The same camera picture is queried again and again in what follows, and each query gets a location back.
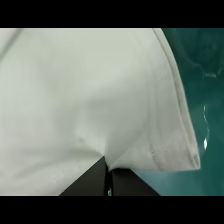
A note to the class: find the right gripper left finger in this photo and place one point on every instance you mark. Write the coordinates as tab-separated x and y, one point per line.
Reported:
89	183

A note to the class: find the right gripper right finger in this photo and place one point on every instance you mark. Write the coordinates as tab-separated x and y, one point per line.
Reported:
131	185

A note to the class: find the white T-shirt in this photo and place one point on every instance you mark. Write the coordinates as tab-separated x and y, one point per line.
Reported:
83	100

